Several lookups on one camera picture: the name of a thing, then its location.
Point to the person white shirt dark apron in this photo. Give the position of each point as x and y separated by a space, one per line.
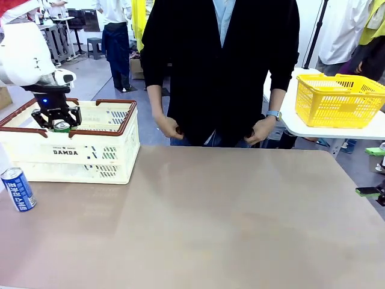
115 45

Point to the person in yellow vest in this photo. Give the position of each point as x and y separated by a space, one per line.
373 24

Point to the blue white drink can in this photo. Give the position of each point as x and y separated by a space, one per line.
19 192

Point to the white workbench desk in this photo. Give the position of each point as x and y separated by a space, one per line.
63 18

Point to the person red top grey trousers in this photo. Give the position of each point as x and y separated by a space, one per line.
9 7

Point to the person in white shirt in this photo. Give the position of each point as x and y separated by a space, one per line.
340 30

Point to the yellow plastic shopping basket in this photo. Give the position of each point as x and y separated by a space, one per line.
331 102

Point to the white side table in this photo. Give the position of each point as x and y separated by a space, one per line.
300 130

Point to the black office chair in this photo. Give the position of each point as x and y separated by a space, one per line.
75 19

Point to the black tripod pole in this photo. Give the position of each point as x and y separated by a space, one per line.
316 34

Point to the person in black cardigan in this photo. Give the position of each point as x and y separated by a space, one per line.
219 75

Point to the person's left hand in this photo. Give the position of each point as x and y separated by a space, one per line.
260 131

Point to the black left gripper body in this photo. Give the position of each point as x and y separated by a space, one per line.
49 102

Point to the brown cardboard box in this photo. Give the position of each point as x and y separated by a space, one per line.
4 96

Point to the open cardboard box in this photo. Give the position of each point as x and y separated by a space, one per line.
136 70

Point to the person's left forearm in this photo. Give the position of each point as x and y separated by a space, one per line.
277 100

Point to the hanging yellow vest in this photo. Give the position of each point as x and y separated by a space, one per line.
139 24

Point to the cream folding basket brown rim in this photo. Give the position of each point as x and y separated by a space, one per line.
60 168

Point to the grey plastic stool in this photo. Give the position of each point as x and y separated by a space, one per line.
95 45

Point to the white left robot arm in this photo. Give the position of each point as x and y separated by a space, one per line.
21 54

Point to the green drink can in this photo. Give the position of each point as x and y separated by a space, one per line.
61 128

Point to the person's right hand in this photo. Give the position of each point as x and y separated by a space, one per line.
170 128

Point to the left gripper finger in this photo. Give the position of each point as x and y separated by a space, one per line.
43 119
74 117

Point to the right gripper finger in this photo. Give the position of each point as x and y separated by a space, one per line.
368 192
376 151

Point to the light blue wristwatch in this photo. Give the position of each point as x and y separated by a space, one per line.
274 115

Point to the person's right forearm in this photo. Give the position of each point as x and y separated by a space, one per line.
156 100

